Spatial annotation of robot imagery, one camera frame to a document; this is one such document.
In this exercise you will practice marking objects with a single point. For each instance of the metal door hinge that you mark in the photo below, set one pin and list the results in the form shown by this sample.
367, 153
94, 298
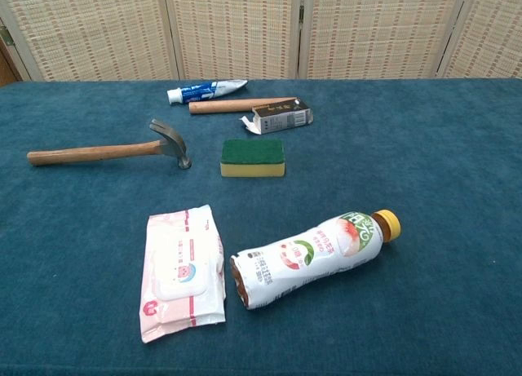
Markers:
5, 36

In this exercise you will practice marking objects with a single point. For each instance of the blue table cloth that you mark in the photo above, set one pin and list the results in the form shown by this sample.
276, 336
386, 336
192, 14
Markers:
408, 188

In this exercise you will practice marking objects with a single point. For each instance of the brown wooden door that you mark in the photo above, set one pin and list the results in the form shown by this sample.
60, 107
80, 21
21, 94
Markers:
5, 68

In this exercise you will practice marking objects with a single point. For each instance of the plain wooden rod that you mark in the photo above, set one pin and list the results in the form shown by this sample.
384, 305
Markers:
224, 105

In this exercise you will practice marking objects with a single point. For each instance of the white labelled yellow cap bottle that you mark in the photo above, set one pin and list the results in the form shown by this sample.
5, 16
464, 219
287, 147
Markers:
310, 262

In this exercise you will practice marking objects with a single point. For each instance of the blue white toothpaste tube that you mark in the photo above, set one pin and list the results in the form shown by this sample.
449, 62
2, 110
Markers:
204, 91

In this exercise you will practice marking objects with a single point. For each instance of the white folded cloth packet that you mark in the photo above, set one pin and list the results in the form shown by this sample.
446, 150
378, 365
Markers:
179, 270

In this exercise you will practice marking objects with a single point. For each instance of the black snack packet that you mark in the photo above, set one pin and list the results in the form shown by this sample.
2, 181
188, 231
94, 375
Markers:
281, 119

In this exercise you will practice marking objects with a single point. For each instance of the green yellow sponge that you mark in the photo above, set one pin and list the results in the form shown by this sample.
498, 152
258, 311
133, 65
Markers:
253, 152

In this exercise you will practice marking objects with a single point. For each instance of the woven folding screen panel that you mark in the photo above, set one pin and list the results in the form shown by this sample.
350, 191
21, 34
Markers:
94, 29
379, 29
232, 29
489, 33

